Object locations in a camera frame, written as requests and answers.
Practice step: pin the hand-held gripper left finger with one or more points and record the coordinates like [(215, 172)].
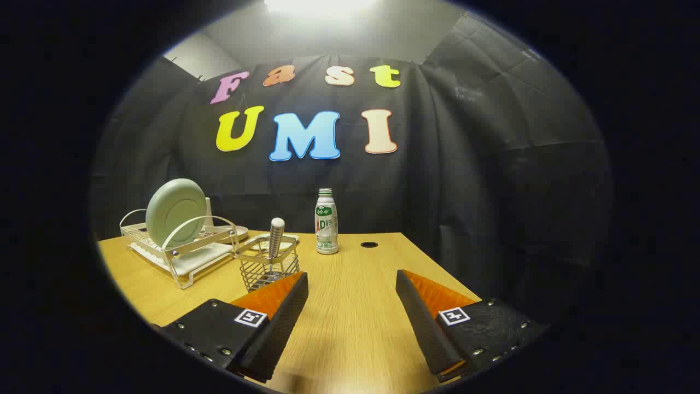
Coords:
[(279, 334)]

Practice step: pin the white drink bottle green label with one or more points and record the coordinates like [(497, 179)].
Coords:
[(326, 224)]

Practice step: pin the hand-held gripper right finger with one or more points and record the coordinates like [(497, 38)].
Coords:
[(426, 328)]

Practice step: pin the pale green plate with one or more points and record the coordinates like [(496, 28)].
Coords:
[(175, 213)]

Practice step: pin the beige dish with meat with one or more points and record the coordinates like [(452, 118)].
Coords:
[(240, 232)]

